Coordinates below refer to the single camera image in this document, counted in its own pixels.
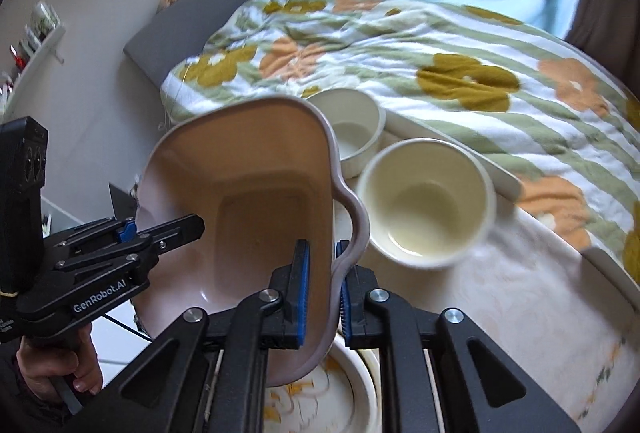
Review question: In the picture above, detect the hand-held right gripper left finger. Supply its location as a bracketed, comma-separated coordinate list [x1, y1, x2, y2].
[60, 239, 312, 433]

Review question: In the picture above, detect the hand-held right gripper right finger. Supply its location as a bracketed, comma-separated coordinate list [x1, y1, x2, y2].
[335, 239, 583, 433]

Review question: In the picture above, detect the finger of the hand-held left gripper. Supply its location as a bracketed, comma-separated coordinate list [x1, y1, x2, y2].
[42, 183, 139, 260]
[52, 214, 206, 285]

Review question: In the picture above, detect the pink handled dish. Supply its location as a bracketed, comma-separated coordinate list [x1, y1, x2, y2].
[135, 95, 371, 386]

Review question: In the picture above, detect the bear print white plate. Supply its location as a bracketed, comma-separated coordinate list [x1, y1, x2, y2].
[265, 338, 358, 433]

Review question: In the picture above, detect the person's left hand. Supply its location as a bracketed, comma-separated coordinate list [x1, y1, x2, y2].
[15, 335, 101, 397]

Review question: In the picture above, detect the cream deep bowl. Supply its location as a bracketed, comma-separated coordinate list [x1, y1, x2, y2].
[356, 138, 497, 270]

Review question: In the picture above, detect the green printed box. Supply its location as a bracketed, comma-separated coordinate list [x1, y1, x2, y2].
[29, 2, 62, 41]

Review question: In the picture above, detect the white round bowl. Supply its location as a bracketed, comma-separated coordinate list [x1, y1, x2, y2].
[304, 88, 387, 178]

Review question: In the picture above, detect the grey headboard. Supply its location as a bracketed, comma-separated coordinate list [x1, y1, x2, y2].
[122, 0, 306, 88]

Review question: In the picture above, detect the floral striped blanket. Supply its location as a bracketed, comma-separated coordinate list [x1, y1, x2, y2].
[160, 0, 640, 274]

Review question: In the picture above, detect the white wall shelf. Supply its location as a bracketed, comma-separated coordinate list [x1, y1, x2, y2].
[0, 20, 67, 114]

